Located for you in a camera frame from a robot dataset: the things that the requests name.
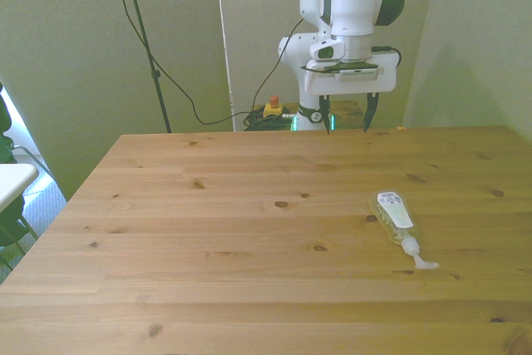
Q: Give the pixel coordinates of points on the grey metal chair frame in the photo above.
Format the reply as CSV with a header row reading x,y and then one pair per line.
x,y
18,147

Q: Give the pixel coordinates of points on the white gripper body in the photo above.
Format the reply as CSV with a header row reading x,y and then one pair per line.
x,y
353,85

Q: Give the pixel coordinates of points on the white side table top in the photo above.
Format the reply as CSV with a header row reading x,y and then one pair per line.
x,y
12,184

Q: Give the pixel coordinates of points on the yellow emergency stop box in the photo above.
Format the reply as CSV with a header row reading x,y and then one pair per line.
x,y
274,110

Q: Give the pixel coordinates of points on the black camera stand pole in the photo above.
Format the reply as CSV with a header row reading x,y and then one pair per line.
x,y
143,35

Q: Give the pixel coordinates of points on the dark green plant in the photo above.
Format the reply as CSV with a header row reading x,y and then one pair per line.
x,y
5,151

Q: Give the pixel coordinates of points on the clear sanitizer pump bottle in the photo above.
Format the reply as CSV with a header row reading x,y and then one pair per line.
x,y
392,213

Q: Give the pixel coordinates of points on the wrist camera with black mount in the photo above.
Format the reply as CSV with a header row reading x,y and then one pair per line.
x,y
357,74

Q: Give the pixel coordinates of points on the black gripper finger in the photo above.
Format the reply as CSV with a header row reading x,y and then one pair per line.
x,y
325,111
371,109

